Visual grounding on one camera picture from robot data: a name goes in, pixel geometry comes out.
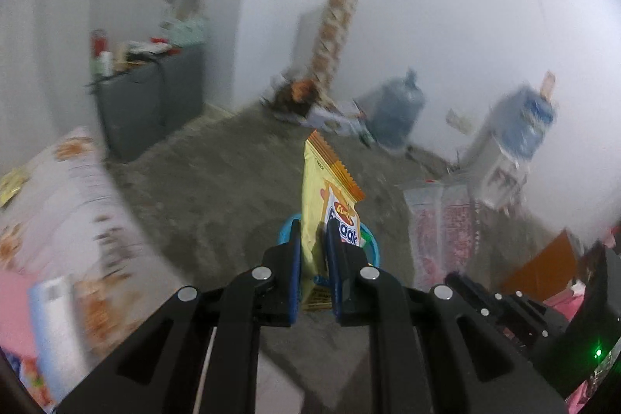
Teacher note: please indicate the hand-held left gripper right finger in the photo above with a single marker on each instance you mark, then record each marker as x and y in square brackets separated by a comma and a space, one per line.
[333, 268]

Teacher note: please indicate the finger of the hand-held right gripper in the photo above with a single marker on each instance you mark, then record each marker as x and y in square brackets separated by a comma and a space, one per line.
[504, 307]

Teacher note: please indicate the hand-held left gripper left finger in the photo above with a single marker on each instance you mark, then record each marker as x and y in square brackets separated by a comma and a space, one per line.
[294, 268]

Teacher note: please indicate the yellow orange snack packet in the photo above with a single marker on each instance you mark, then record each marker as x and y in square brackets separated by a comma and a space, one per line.
[315, 200]

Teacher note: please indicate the pink flower transparent packet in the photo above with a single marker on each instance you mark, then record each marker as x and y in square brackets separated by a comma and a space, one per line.
[432, 229]

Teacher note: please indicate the pink blanket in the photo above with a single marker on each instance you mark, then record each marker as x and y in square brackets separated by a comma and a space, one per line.
[565, 303]

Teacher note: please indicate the green snack packet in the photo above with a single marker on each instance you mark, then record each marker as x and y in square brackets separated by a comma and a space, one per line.
[367, 239]

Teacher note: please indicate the orange cardboard box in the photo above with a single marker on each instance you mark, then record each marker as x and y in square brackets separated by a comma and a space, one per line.
[543, 268]

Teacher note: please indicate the white water dispenser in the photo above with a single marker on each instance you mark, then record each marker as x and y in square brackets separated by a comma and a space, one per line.
[492, 171]

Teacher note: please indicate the white printed box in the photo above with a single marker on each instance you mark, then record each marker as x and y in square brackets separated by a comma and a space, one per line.
[334, 119]

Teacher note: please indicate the black snack bag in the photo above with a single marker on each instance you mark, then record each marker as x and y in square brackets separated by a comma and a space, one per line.
[293, 96]

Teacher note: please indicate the blue dispenser water jug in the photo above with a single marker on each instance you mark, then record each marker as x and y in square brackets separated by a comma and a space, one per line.
[529, 123]

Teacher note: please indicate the grey cabinet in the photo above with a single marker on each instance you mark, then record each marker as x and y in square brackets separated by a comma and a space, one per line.
[140, 113]

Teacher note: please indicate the floral tablecloth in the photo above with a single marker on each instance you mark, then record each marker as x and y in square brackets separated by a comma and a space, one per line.
[63, 210]

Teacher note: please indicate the pink cloth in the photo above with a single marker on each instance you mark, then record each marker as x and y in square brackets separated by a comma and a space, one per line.
[17, 312]

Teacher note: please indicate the pale green bottle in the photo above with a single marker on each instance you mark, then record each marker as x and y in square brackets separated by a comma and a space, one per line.
[95, 67]

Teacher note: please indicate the yellow crinkled snack packet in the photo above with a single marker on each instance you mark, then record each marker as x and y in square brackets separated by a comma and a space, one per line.
[12, 187]

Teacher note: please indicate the red thermos bottle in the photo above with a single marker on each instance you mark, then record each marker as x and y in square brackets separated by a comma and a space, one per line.
[98, 41]

